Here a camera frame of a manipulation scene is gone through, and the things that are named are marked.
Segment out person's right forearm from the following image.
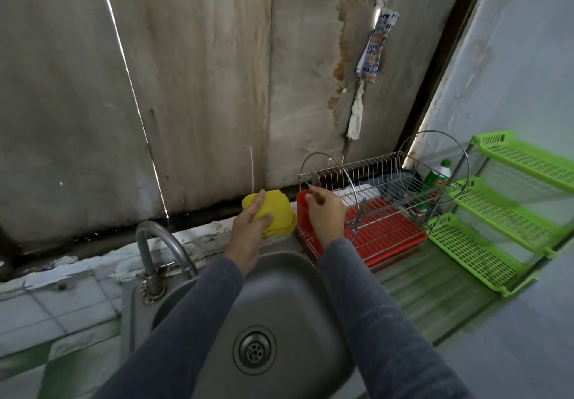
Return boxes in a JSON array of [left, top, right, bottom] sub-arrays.
[[318, 237, 472, 399]]

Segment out white hanging cloth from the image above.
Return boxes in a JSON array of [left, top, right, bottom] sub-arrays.
[[345, 0, 400, 141]]

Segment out metal faucet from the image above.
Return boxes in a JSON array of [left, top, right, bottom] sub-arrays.
[[135, 220, 199, 301]]

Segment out metal wire dish rack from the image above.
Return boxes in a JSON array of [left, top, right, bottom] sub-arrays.
[[298, 129, 472, 265]]

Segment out red plastic cup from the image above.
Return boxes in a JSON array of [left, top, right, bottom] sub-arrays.
[[296, 190, 315, 234]]

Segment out green dish soap bottle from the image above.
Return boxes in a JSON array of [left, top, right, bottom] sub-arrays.
[[422, 159, 454, 202]]

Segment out green plastic shelf rack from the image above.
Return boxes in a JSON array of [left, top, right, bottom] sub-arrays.
[[426, 129, 574, 299]]

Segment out person's right hand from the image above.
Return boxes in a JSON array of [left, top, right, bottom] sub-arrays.
[[305, 186, 349, 250]]

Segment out stainless steel sink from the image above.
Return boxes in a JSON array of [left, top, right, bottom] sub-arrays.
[[121, 233, 539, 399]]

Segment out person's left hand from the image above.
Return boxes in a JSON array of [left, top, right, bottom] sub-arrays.
[[224, 188, 274, 277]]

